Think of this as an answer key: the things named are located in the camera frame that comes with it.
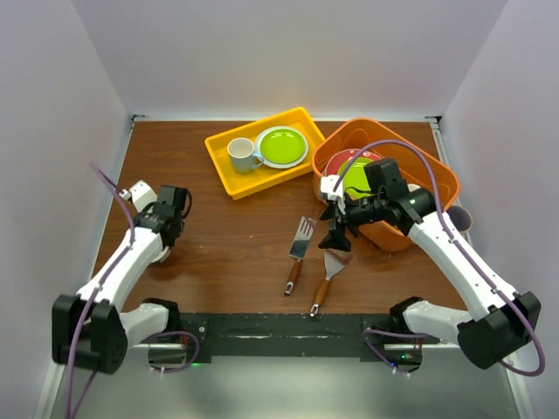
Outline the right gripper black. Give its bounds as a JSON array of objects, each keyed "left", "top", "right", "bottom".
[{"left": 318, "top": 191, "right": 386, "bottom": 251}]

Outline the lime green plate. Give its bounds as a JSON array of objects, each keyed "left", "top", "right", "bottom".
[
  {"left": 259, "top": 128, "right": 306, "bottom": 164},
  {"left": 342, "top": 156, "right": 376, "bottom": 199}
]

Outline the red and teal plate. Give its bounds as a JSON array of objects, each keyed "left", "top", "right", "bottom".
[{"left": 322, "top": 148, "right": 382, "bottom": 175}]

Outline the beige purple cup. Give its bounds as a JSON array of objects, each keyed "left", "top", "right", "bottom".
[{"left": 446, "top": 205, "right": 473, "bottom": 233}]

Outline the small white dish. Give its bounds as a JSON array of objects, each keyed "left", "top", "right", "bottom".
[{"left": 152, "top": 247, "right": 171, "bottom": 264}]

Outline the white cup green handle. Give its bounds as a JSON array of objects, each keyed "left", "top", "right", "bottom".
[{"left": 407, "top": 183, "right": 422, "bottom": 194}]

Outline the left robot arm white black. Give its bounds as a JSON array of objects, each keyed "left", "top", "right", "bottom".
[{"left": 52, "top": 185, "right": 191, "bottom": 374}]

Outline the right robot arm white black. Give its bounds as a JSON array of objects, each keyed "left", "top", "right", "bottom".
[{"left": 318, "top": 159, "right": 545, "bottom": 376}]

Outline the orange plastic dish bin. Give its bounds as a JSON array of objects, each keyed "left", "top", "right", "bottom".
[{"left": 311, "top": 117, "right": 462, "bottom": 252}]

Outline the yellow plastic tray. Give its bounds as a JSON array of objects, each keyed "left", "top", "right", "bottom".
[{"left": 204, "top": 106, "right": 325, "bottom": 200}]

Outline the white scalloped plate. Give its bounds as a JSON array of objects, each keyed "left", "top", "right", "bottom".
[{"left": 255, "top": 126, "right": 309, "bottom": 169}]

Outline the light blue mug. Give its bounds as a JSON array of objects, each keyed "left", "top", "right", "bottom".
[{"left": 227, "top": 137, "right": 264, "bottom": 175}]

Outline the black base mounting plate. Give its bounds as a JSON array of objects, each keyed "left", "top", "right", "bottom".
[{"left": 148, "top": 312, "right": 438, "bottom": 372}]

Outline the slotted spatula wooden handle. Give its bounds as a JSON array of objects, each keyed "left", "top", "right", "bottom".
[{"left": 284, "top": 216, "right": 316, "bottom": 297}]

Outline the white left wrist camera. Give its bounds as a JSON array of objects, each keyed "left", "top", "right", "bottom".
[{"left": 119, "top": 180, "right": 157, "bottom": 213}]

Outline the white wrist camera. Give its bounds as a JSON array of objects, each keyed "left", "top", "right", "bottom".
[
  {"left": 119, "top": 180, "right": 157, "bottom": 213},
  {"left": 318, "top": 175, "right": 344, "bottom": 203}
]

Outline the solid spatula wooden handle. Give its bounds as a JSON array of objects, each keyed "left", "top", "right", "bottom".
[{"left": 309, "top": 249, "right": 353, "bottom": 318}]

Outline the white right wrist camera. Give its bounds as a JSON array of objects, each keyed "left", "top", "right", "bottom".
[{"left": 318, "top": 175, "right": 344, "bottom": 203}]

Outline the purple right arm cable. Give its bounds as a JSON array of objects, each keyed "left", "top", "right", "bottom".
[{"left": 334, "top": 139, "right": 547, "bottom": 377}]

